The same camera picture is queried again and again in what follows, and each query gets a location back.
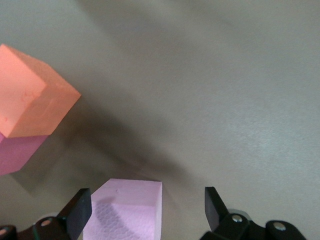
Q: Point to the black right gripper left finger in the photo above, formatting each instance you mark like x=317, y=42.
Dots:
x=75, y=212

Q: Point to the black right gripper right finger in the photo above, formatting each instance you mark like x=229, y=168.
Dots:
x=215, y=212

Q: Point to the pink foam cube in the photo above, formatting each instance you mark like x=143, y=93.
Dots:
x=130, y=200

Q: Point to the red foam cube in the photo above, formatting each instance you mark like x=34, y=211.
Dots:
x=15, y=152

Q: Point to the orange foam cube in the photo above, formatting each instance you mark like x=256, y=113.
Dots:
x=30, y=95

